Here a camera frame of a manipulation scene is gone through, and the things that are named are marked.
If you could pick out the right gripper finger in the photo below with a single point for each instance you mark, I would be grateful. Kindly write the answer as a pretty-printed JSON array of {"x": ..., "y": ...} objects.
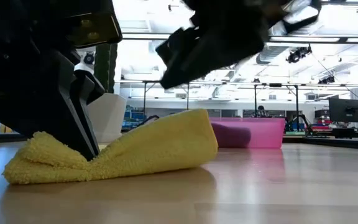
[
  {"x": 179, "y": 45},
  {"x": 213, "y": 59}
]

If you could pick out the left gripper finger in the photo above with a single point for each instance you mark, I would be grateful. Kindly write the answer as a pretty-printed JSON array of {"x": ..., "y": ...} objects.
[
  {"x": 73, "y": 124},
  {"x": 89, "y": 90}
]

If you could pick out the pink translucent plastic basket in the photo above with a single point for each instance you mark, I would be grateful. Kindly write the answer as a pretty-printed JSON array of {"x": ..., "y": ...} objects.
[{"x": 266, "y": 133}]

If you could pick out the yellow microfiber towel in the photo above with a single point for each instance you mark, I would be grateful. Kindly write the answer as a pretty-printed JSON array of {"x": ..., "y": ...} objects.
[{"x": 166, "y": 146}]

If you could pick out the background black robot arm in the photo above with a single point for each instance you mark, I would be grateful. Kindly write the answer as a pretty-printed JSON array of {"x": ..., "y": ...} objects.
[
  {"x": 304, "y": 123},
  {"x": 151, "y": 117}
]

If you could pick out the green cactus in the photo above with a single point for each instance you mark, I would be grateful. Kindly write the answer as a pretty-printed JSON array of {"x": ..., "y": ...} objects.
[{"x": 106, "y": 68}]

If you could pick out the white hexagonal plant pot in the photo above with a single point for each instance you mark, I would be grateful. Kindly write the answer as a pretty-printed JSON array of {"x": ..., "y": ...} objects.
[{"x": 107, "y": 115}]

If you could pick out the blue storage bins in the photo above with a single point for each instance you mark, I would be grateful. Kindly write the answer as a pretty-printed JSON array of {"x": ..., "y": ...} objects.
[{"x": 132, "y": 119}]

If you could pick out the small yellow box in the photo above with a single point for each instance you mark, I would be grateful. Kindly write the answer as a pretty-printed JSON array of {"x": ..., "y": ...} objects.
[{"x": 6, "y": 128}]

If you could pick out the black ceiling-mounted device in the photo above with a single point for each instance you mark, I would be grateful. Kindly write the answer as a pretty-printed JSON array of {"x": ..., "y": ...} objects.
[
  {"x": 298, "y": 53},
  {"x": 326, "y": 80}
]

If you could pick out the large black monitor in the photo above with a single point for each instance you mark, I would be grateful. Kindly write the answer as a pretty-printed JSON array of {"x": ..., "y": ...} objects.
[{"x": 346, "y": 110}]

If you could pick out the black background workstation frame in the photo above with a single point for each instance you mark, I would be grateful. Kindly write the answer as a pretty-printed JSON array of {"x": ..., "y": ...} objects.
[
  {"x": 275, "y": 84},
  {"x": 145, "y": 93}
]

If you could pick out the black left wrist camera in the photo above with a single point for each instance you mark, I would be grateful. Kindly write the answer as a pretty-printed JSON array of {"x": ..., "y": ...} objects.
[{"x": 92, "y": 28}]

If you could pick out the black aluminium table frame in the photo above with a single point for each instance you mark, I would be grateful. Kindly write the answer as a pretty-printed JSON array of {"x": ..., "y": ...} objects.
[{"x": 331, "y": 142}]

